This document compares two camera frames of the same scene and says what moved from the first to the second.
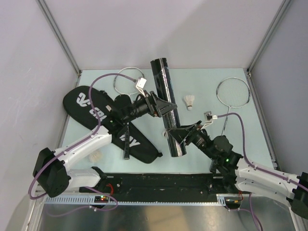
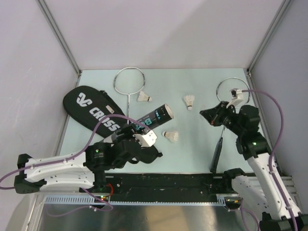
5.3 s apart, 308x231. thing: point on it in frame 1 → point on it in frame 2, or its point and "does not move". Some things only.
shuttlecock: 189,99 does not move
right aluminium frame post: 283,7 does not move
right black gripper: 180,134 → 213,115
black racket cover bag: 76,102 does not move
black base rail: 162,187 does not move
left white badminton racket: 126,81 does not move
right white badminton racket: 233,92 does not move
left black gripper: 156,107 → 129,130
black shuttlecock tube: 163,86 → 163,113
